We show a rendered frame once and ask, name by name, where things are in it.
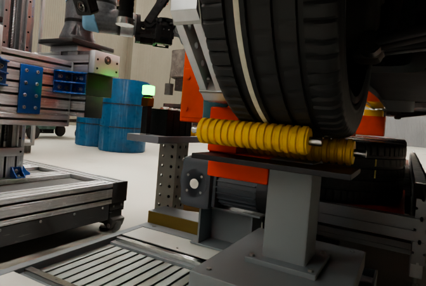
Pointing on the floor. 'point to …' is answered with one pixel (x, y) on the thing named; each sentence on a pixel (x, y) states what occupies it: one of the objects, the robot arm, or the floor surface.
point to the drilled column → (170, 175)
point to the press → (178, 61)
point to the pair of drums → (115, 120)
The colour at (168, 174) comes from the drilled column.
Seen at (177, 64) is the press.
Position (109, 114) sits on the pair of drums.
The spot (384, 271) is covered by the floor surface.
